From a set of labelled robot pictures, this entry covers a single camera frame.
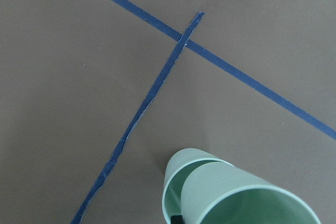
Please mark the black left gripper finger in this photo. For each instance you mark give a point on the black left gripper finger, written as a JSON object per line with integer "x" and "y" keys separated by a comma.
{"x": 176, "y": 219}

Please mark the pale green cup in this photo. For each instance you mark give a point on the pale green cup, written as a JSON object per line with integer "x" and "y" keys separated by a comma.
{"x": 220, "y": 193}
{"x": 179, "y": 167}

